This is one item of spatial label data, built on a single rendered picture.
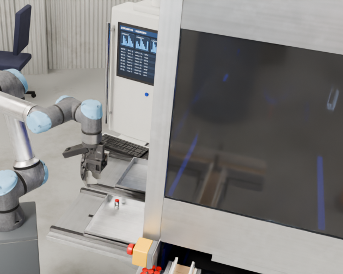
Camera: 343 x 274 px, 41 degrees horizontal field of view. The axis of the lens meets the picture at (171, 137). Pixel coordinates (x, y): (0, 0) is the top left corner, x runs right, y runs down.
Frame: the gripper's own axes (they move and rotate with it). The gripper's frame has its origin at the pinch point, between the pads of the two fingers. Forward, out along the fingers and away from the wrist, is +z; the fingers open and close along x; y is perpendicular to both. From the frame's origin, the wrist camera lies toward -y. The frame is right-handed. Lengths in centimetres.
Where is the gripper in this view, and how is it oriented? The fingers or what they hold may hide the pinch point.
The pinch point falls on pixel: (86, 184)
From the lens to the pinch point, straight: 184.8
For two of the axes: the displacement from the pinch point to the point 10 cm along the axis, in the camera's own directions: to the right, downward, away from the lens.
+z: -0.9, 8.7, 4.8
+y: 9.6, 2.0, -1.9
